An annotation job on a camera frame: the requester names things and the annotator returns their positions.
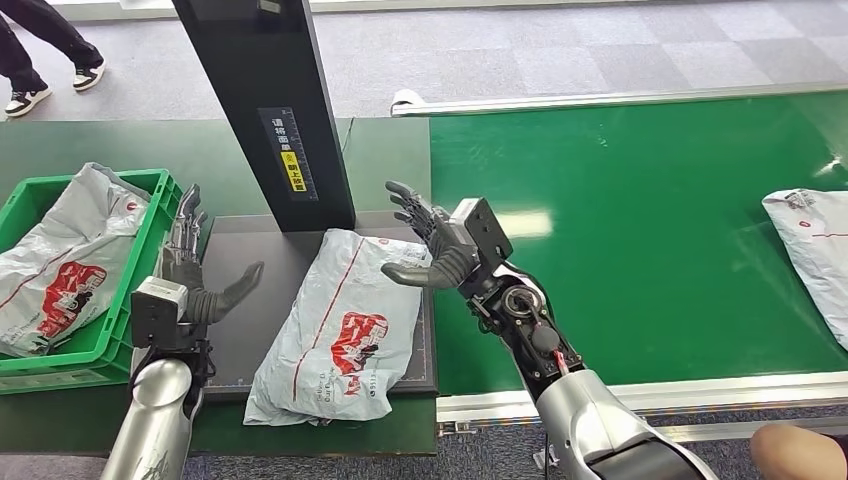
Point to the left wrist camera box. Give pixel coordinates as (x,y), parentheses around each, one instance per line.
(156,308)

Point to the black inbound scanner machine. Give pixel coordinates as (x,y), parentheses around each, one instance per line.
(265,99)

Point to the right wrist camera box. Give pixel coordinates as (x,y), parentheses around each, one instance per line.
(487,232)

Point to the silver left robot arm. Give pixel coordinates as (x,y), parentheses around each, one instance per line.
(156,411)

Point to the white conveyor end cap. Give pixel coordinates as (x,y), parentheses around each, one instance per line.
(404,99)

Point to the thin aluminium conveyor rail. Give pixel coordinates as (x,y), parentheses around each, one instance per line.
(596,100)

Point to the person's knee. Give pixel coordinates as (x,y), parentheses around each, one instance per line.
(795,454)

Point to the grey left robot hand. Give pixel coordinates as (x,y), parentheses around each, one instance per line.
(192,298)

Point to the person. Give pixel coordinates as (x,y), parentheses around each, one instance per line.
(40,40)

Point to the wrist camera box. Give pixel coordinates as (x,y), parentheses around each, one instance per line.
(487,232)
(156,308)

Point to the wide aluminium conveyor rail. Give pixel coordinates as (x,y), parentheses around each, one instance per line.
(696,394)

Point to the green plastic crate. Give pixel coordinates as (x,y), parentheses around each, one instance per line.
(142,265)

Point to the grey red-printed mailer bag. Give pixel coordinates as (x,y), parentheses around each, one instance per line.
(60,265)
(344,331)
(818,245)

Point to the black yellow column label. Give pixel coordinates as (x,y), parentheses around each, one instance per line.
(289,156)

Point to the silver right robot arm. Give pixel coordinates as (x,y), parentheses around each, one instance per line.
(590,417)

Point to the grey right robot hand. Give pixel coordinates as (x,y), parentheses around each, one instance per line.
(444,268)

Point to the green conveyor belt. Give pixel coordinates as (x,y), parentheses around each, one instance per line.
(662,232)

